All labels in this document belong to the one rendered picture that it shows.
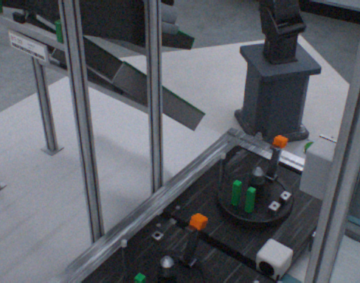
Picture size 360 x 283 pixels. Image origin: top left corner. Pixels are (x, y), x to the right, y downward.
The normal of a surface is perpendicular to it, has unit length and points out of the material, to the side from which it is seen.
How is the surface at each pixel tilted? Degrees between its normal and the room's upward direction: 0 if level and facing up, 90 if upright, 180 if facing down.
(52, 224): 0
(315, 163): 90
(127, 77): 90
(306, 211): 0
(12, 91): 1
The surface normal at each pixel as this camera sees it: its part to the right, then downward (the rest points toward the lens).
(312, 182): -0.61, 0.48
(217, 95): 0.01, -0.79
